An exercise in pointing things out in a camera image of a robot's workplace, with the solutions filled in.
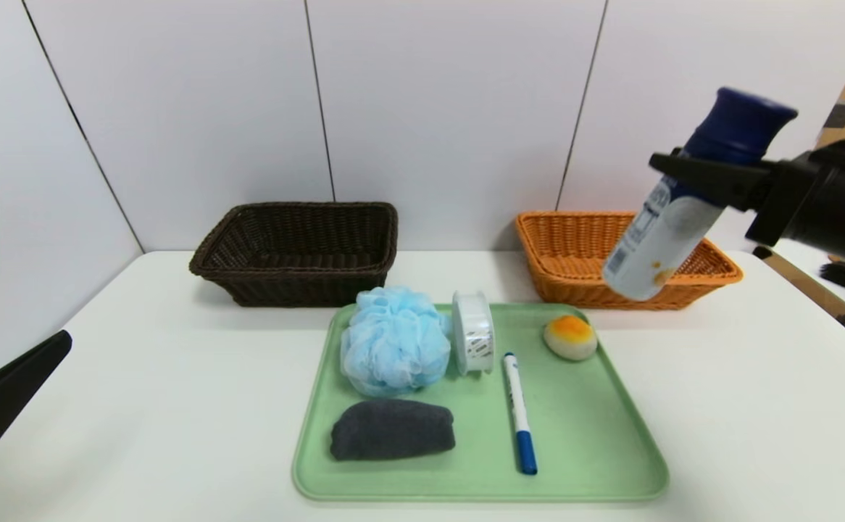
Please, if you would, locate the white tape roll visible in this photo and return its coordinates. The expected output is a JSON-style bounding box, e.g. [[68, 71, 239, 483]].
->
[[452, 291, 495, 376]]

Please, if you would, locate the light blue bath loofah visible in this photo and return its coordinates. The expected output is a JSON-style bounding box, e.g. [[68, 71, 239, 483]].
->
[[341, 286, 452, 398]]

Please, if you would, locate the white bun with orange top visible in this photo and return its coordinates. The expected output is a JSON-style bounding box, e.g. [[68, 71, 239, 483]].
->
[[543, 315, 599, 362]]

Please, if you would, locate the blue and white marker pen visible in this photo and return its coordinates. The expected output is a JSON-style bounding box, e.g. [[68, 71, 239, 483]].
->
[[503, 352, 538, 476]]

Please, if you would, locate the white bottle with blue cap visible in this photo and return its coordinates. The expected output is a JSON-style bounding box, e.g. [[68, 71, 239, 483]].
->
[[602, 87, 799, 302]]

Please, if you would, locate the dark brown wicker basket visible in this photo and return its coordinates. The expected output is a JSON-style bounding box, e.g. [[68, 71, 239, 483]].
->
[[189, 202, 399, 308]]

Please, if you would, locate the orange wicker basket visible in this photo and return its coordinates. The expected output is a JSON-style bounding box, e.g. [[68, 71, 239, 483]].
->
[[515, 211, 744, 311]]

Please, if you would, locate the dark grey rolled towel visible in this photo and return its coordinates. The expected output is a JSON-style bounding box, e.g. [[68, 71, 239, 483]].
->
[[330, 399, 457, 461]]

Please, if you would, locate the light green plastic tray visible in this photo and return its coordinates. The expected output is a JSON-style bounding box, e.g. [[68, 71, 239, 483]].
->
[[293, 302, 669, 502]]

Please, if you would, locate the white side table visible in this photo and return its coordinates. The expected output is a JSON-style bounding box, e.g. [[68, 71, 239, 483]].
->
[[756, 239, 845, 316]]

